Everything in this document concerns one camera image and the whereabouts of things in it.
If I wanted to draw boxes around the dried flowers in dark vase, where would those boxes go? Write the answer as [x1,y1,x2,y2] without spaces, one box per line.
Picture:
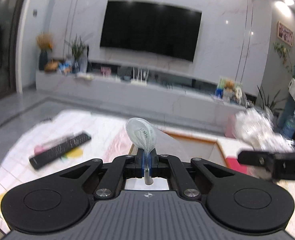
[36,32,53,70]

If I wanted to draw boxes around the white marble tv cabinet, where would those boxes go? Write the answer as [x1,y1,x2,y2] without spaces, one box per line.
[36,71,245,133]

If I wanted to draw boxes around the green plant in glass vase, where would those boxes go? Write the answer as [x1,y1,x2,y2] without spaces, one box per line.
[64,35,89,74]

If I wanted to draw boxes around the red flower gift box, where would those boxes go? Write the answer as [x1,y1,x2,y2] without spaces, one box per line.
[225,155,250,175]

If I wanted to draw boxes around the black wall television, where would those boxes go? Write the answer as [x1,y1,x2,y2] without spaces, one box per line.
[100,0,202,62]

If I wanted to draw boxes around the white lace tablecloth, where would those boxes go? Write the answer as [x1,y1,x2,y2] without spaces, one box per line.
[0,110,295,239]

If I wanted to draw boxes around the orange cardboard box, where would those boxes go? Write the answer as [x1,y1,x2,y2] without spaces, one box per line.
[128,126,241,192]

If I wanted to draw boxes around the white plastic bag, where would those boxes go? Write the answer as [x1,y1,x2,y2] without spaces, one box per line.
[233,108,295,153]

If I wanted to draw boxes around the black remote control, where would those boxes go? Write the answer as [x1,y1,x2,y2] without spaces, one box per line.
[29,132,92,170]

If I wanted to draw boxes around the water jug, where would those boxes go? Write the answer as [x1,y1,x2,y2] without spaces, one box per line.
[281,110,295,139]

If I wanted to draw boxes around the floor potted plant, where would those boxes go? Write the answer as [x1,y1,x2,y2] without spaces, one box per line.
[257,86,286,114]

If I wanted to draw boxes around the white wifi router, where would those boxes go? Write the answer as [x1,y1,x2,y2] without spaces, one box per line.
[131,67,150,86]

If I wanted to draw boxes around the framed wall picture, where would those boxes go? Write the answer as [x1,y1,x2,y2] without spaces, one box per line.
[277,21,294,47]

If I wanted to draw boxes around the white mesh pouch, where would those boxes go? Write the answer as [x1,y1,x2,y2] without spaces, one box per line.
[126,118,157,185]

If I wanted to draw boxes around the teddy bear on cabinet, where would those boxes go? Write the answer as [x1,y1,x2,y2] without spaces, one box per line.
[224,79,235,93]

